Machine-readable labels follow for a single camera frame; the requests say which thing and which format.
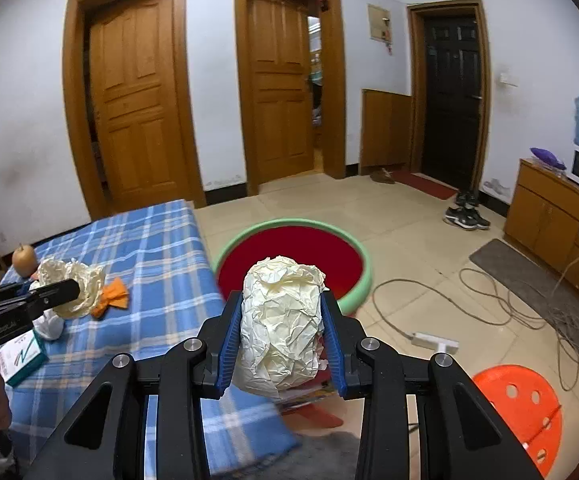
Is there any cream paper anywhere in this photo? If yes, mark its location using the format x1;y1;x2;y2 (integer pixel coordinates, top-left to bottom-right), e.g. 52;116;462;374
234;256;327;401
36;257;106;318

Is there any blue plaid bed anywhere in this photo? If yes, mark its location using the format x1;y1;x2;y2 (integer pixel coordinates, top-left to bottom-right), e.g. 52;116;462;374
0;199;300;480

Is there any black sneaker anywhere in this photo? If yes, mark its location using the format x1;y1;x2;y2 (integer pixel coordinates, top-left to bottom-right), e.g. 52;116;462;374
443;206;475;231
462;207;491;230

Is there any orange plastic stool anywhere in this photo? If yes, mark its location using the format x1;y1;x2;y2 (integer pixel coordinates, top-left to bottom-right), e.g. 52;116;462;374
471;365;564;478

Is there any red door mat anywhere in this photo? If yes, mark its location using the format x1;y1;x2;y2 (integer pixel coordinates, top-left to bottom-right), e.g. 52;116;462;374
394;170;459;201

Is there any black entrance door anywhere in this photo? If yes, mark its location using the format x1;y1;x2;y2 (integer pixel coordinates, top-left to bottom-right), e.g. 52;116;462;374
407;0;493;193

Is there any wooden wall panel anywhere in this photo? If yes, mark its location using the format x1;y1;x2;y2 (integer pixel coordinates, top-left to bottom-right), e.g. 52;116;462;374
360;88;411;170

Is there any tan wall box cover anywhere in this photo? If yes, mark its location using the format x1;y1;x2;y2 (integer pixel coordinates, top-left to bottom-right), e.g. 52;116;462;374
367;3;391;42

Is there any orange paper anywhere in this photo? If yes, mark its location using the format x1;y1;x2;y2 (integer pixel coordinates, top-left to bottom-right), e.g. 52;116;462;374
91;280;130;318

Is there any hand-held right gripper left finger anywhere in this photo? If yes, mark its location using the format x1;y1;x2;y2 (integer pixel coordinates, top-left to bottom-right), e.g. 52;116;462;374
22;292;244;480

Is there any red basin with green rim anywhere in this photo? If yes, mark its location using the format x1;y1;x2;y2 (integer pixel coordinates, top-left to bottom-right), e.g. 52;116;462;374
214;217;373;318

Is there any wooden panel door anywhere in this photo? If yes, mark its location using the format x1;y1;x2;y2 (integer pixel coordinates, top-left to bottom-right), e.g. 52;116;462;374
62;0;205;221
234;0;346;196

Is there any tangled grey cable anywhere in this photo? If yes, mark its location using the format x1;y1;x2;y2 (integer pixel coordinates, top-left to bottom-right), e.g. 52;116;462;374
539;305;579;391

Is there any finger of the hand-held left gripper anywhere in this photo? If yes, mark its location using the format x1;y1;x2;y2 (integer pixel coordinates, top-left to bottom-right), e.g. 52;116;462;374
17;278;81;317

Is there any wooden cabinet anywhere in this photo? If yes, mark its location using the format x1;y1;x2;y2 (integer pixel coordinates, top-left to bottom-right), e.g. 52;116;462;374
503;157;579;318

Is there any grey floor mat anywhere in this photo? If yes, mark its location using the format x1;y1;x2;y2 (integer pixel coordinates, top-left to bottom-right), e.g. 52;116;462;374
469;238;579;331

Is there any grey fluffy rug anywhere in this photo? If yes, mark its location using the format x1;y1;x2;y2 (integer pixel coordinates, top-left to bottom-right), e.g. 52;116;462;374
284;427;365;480

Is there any white tissue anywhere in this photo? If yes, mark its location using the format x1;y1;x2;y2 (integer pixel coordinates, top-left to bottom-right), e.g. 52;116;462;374
34;310;65;342

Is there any white box with striped logo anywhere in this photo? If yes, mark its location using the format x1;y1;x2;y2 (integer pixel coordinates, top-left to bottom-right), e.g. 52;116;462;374
0;332;50;387

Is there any brown pear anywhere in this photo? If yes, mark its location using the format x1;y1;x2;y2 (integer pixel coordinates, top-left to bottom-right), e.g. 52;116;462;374
12;243;38;278

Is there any white cable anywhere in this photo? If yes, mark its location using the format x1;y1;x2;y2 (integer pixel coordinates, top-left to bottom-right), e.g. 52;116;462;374
559;239;579;281

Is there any purple bag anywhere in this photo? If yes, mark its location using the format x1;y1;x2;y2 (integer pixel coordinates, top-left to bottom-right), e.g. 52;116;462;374
529;147;567;170

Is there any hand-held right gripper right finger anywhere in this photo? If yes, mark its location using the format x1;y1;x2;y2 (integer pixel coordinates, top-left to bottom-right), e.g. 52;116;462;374
322;295;543;480

